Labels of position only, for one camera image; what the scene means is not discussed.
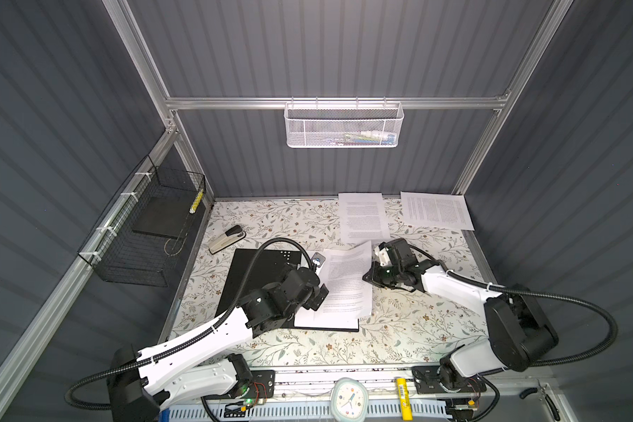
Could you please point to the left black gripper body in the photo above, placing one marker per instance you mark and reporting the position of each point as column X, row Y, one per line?
column 316, row 299

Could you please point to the yellow glue stick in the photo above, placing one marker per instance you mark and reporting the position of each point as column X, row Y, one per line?
column 404, row 399

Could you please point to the black grey stapler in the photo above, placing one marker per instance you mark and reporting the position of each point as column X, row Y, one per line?
column 231, row 236

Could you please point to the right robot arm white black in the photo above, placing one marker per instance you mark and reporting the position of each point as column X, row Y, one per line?
column 518, row 331

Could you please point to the white round clock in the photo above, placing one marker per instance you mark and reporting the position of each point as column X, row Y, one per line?
column 349, row 401

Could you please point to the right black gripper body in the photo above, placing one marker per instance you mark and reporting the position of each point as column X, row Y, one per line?
column 390, row 276

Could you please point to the black handled pliers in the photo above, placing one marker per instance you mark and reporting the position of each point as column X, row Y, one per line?
column 544, row 397

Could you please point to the printed paper sheet far right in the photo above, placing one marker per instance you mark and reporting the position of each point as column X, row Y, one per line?
column 436, row 210

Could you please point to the white wire mesh basket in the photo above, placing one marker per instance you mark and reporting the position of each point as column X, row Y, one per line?
column 343, row 124

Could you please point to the black wire mesh basket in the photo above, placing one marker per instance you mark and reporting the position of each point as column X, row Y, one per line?
column 147, row 234

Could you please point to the beige black clip folder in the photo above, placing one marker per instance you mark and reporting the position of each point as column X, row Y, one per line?
column 267, row 269

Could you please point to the yellow marker in black basket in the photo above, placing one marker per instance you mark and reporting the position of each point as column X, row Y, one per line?
column 196, row 202

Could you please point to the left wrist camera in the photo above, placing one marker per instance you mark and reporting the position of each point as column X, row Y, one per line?
column 317, row 261

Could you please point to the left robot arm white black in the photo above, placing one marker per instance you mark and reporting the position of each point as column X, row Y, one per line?
column 145, row 382

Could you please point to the printed paper sheet under folder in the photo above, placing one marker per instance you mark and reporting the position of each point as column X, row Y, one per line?
column 313, row 320

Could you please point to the printed paper sheet back centre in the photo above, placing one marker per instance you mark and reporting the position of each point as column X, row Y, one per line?
column 362, row 218

